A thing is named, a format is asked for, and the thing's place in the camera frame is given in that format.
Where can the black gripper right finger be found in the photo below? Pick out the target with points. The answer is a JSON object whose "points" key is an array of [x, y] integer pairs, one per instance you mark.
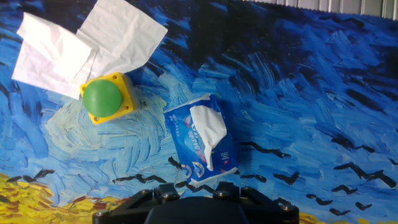
{"points": [[264, 208]]}

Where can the yellow box green push button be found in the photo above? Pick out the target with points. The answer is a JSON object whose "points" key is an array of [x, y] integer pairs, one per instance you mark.
{"points": [[104, 98]]}

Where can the painted blue yellow tablecloth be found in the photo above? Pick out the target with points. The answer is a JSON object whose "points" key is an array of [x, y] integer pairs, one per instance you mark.
{"points": [[280, 93]]}

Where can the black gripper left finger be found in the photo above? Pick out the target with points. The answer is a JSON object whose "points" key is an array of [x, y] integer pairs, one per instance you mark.
{"points": [[140, 202]]}

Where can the blue tissue pack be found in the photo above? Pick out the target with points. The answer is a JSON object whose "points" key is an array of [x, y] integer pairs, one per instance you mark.
{"points": [[186, 146]]}

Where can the white paper napkin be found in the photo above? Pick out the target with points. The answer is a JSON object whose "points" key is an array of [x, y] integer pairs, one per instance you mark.
{"points": [[53, 59], [210, 130], [124, 37]]}

